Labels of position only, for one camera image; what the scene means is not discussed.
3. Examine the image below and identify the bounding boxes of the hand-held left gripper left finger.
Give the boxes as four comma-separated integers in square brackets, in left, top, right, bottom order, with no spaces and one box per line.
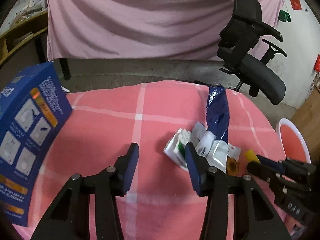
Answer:
[30,142,140,240]

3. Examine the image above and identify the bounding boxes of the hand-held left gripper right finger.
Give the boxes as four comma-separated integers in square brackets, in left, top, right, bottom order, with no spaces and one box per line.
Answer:
[184,142,293,240]

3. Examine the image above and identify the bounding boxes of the pink bin white rim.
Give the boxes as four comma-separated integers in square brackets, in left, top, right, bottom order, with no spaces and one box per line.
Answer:
[276,118,312,165]

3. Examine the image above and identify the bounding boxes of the wooden shelf unit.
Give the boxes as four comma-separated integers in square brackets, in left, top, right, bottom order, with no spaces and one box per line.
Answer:
[0,10,49,65]

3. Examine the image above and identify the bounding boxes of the yellow packet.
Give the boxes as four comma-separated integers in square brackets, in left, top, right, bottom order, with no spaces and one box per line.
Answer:
[244,149,260,164]

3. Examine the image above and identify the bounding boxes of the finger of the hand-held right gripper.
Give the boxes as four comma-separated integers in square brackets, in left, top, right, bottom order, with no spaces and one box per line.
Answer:
[256,154,284,170]
[246,161,278,184]

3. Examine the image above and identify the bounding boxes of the pile of books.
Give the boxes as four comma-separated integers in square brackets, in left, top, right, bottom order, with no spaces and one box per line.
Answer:
[9,0,48,24]

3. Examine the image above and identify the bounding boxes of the wooden cabinet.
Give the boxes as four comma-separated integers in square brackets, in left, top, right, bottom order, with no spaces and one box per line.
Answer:
[291,87,320,160]

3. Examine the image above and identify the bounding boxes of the blue cardboard box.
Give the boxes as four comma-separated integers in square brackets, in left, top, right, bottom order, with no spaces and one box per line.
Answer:
[0,62,73,228]

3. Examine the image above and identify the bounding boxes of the pink checked blanket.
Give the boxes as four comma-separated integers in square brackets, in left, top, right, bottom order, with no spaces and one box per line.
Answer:
[12,80,300,240]

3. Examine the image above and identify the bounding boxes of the green hanging bag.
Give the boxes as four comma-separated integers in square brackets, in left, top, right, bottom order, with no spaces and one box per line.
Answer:
[278,9,292,22]

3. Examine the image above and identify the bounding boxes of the white packet green print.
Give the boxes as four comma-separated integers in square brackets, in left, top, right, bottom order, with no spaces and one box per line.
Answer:
[163,128,193,172]

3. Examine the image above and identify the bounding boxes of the black office chair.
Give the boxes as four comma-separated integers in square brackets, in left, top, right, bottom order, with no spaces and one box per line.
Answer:
[216,0,287,106]

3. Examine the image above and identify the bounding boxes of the dark blue wrapper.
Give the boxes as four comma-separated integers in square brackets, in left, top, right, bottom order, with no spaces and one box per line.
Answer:
[205,84,230,145]

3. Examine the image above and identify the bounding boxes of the brown wrapper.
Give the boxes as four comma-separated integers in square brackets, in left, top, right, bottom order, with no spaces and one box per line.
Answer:
[226,158,241,176]

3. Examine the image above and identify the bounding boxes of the pink hanging sheet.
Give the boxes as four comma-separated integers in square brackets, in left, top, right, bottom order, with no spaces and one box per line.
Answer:
[46,0,284,62]

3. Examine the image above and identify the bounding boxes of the red white packet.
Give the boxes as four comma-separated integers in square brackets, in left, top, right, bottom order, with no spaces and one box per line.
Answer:
[226,144,242,160]

